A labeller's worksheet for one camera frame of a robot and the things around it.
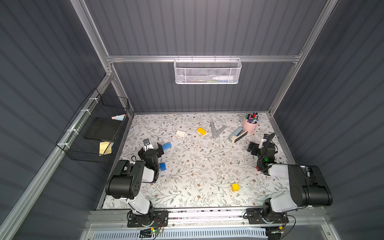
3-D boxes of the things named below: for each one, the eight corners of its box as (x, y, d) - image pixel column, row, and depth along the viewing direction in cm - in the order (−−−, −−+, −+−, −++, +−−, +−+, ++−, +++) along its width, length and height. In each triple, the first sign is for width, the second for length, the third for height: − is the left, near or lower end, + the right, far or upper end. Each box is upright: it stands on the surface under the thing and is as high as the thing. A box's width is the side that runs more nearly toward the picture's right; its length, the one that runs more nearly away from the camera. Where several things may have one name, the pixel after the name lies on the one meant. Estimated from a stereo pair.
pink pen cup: (243, 133, 109) (247, 124, 101) (241, 126, 113) (244, 117, 106) (254, 133, 109) (258, 124, 101) (252, 126, 113) (256, 117, 106)
